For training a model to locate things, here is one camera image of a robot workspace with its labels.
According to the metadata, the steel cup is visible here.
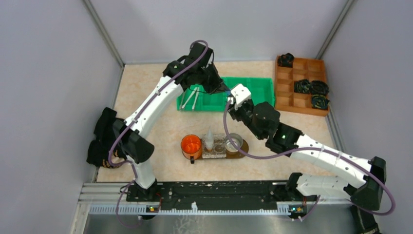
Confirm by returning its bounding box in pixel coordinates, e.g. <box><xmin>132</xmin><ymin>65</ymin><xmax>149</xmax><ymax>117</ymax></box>
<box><xmin>224</xmin><ymin>133</ymin><xmax>243</xmax><ymax>154</ymax></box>

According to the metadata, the green divided plastic bin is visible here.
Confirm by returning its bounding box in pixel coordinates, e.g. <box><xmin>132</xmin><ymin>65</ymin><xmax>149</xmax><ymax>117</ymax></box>
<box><xmin>176</xmin><ymin>77</ymin><xmax>276</xmax><ymax>113</ymax></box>

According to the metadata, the white toothbrush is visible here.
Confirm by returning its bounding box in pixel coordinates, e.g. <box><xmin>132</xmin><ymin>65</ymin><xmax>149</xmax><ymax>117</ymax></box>
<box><xmin>191</xmin><ymin>87</ymin><xmax>199</xmax><ymax>111</ymax></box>
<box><xmin>180</xmin><ymin>91</ymin><xmax>197</xmax><ymax>110</ymax></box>

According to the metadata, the clear glass cup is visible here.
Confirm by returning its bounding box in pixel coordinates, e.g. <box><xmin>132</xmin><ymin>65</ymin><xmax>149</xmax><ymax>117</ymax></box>
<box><xmin>201</xmin><ymin>134</ymin><xmax>226</xmax><ymax>159</ymax></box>

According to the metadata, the white toothpaste tube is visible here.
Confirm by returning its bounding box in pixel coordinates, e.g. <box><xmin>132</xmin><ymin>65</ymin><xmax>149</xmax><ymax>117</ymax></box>
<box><xmin>204</xmin><ymin>127</ymin><xmax>214</xmax><ymax>152</ymax></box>

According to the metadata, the orange mug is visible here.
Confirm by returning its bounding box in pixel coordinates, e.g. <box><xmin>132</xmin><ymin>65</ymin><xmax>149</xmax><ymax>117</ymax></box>
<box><xmin>180</xmin><ymin>135</ymin><xmax>203</xmax><ymax>164</ymax></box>

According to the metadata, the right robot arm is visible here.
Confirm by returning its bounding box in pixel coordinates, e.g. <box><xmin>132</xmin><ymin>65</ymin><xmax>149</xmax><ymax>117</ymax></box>
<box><xmin>224</xmin><ymin>97</ymin><xmax>391</xmax><ymax>214</ymax></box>

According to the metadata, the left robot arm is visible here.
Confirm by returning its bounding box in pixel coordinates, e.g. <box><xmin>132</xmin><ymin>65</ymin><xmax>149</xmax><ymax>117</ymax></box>
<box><xmin>108</xmin><ymin>40</ymin><xmax>228</xmax><ymax>190</ymax></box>

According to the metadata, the brown oval wooden tray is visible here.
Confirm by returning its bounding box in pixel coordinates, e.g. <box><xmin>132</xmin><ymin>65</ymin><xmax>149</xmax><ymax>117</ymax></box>
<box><xmin>197</xmin><ymin>151</ymin><xmax>244</xmax><ymax>160</ymax></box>

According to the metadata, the wooden compartment box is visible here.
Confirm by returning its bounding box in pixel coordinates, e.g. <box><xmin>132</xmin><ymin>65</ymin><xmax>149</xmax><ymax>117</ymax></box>
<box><xmin>274</xmin><ymin>53</ymin><xmax>330</xmax><ymax>117</ymax></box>

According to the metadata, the rolled dark sock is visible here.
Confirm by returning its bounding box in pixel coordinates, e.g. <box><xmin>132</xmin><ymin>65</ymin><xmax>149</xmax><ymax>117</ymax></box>
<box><xmin>311</xmin><ymin>95</ymin><xmax>330</xmax><ymax>110</ymax></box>
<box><xmin>277</xmin><ymin>53</ymin><xmax>295</xmax><ymax>68</ymax></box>
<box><xmin>310</xmin><ymin>80</ymin><xmax>330</xmax><ymax>96</ymax></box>
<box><xmin>294</xmin><ymin>79</ymin><xmax>311</xmax><ymax>94</ymax></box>

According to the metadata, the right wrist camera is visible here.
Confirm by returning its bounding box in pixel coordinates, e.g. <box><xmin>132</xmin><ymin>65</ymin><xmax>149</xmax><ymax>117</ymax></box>
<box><xmin>227</xmin><ymin>83</ymin><xmax>251</xmax><ymax>110</ymax></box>

